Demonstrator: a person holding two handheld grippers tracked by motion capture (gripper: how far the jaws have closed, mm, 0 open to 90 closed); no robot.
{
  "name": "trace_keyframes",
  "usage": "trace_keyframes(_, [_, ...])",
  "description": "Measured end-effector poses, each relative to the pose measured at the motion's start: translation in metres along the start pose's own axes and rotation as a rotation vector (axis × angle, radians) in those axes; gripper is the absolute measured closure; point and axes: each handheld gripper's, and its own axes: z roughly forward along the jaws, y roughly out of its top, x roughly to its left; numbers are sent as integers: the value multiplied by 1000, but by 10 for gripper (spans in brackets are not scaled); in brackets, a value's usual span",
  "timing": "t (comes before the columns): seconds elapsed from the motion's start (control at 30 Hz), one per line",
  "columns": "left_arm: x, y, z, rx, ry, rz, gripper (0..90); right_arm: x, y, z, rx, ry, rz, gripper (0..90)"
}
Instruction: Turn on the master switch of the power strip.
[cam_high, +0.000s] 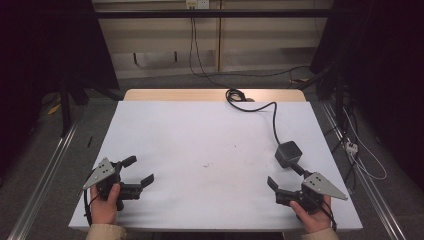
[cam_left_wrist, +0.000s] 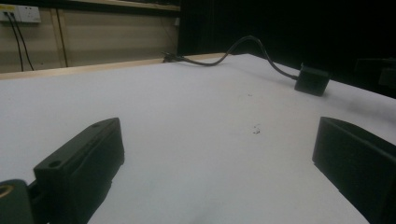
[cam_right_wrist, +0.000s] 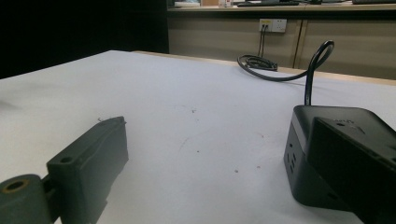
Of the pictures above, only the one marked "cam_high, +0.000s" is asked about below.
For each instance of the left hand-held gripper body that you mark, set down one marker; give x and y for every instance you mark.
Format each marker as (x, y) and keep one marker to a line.
(101, 173)

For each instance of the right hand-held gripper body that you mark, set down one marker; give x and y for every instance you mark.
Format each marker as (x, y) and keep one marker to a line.
(318, 186)

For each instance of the black cube power adapter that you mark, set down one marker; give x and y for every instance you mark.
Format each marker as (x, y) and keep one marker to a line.
(288, 154)

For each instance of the person's right hand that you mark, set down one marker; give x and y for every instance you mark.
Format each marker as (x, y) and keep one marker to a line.
(315, 220)

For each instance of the person's left hand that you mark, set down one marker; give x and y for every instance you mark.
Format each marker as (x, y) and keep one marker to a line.
(104, 210)

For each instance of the small black floor object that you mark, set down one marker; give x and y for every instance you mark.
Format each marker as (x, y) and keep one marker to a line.
(89, 141)

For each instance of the white table mat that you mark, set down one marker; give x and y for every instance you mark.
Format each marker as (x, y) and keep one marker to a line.
(206, 140)

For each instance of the black metal stand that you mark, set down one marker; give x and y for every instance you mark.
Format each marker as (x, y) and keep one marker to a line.
(65, 110)

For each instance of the yellow floor object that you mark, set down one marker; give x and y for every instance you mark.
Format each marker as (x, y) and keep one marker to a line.
(54, 109)

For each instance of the wooden table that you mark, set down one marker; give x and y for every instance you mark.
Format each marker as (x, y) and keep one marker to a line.
(186, 95)

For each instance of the dark curtain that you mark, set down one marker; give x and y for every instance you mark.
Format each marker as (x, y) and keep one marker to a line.
(46, 43)
(383, 66)

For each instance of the black horizontal bar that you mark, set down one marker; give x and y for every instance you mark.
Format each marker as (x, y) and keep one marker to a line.
(233, 13)

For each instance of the metal floor rail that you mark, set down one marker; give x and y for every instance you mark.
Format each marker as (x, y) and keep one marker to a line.
(366, 186)
(43, 180)

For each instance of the white wall socket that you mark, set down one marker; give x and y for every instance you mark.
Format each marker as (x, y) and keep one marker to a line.
(198, 3)

